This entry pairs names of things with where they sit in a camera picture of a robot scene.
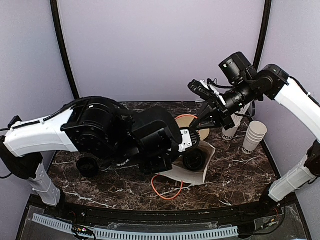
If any cream bear paper bag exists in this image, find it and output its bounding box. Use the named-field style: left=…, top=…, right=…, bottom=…
left=151, top=140, right=216, bottom=201

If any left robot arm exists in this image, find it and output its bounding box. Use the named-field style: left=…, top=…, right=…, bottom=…
left=0, top=96, right=183, bottom=218

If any beige round plate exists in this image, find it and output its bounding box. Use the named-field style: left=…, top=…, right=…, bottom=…
left=198, top=128, right=210, bottom=141

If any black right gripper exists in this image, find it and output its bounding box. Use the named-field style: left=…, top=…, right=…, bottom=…
left=189, top=77, right=257, bottom=130

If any stack of white paper cups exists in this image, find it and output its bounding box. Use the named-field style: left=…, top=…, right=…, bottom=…
left=241, top=120, right=268, bottom=155

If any white wrapped straws bundle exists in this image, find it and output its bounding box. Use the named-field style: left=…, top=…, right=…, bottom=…
left=233, top=103, right=251, bottom=124

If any black table front rail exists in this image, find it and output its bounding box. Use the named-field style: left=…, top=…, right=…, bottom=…
left=27, top=194, right=298, bottom=233

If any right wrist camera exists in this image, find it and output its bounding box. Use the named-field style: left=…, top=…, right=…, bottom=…
left=187, top=79, right=218, bottom=101

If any paper cup holding straws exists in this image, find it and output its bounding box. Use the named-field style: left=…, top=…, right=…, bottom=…
left=221, top=122, right=241, bottom=141

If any grey slotted cable duct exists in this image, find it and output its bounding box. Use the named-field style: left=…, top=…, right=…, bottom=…
left=31, top=213, right=239, bottom=240

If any stack of black lids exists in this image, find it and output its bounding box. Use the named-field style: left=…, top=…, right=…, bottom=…
left=76, top=157, right=99, bottom=178

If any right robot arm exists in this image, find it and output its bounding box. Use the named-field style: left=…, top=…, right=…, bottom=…
left=188, top=52, right=320, bottom=217

